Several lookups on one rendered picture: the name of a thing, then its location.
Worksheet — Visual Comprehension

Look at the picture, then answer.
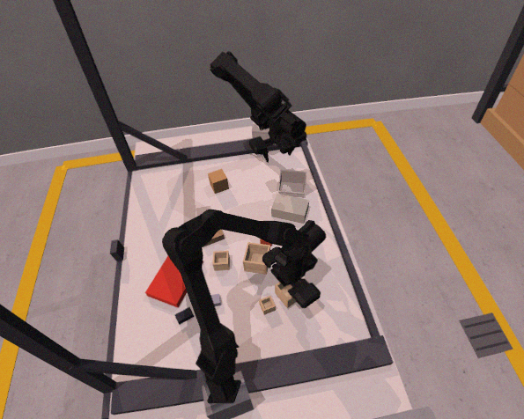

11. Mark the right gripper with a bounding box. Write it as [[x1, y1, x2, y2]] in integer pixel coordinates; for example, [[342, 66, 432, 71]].
[[262, 246, 321, 308]]

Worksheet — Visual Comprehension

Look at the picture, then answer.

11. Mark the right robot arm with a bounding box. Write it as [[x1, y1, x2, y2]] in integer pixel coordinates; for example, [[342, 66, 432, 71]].
[[162, 209, 326, 403]]

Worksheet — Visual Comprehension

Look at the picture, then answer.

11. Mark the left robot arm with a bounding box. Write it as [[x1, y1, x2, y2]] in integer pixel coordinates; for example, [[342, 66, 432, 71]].
[[210, 52, 306, 154]]

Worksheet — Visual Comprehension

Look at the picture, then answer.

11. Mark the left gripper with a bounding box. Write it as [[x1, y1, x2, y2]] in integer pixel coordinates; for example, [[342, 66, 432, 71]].
[[249, 121, 306, 162]]

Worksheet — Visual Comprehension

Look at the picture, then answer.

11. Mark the red flat rectangular board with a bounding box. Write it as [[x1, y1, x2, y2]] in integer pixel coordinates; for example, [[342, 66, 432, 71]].
[[145, 256, 187, 308]]

